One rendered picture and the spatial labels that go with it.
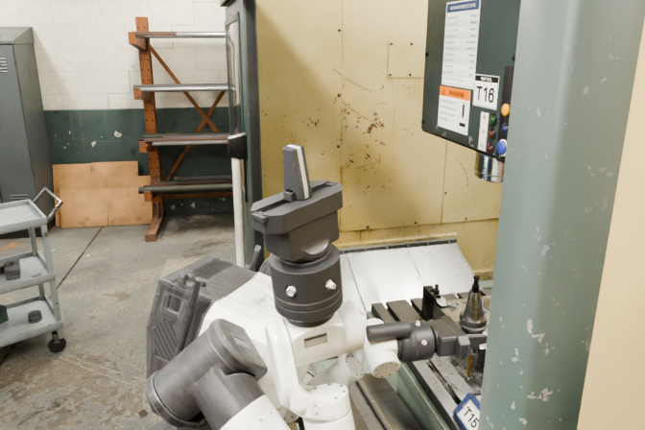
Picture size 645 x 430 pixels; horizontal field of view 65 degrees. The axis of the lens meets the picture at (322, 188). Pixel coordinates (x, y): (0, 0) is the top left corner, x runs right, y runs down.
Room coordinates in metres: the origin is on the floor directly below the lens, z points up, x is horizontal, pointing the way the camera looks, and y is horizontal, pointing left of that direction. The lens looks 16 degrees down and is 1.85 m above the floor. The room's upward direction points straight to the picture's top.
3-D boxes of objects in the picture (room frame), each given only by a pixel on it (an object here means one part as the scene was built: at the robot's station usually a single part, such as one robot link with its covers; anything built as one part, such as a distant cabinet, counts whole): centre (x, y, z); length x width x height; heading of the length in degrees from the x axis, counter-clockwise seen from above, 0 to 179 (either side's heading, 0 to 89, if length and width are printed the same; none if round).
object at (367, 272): (2.04, -0.35, 0.75); 0.89 x 0.67 x 0.26; 104
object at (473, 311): (1.07, -0.36, 1.26); 0.04 x 0.04 x 0.07
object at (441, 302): (1.60, -0.39, 0.97); 0.13 x 0.03 x 0.15; 14
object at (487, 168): (1.39, -0.51, 1.55); 0.16 x 0.16 x 0.12
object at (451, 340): (1.05, -0.26, 1.19); 0.13 x 0.12 x 0.10; 14
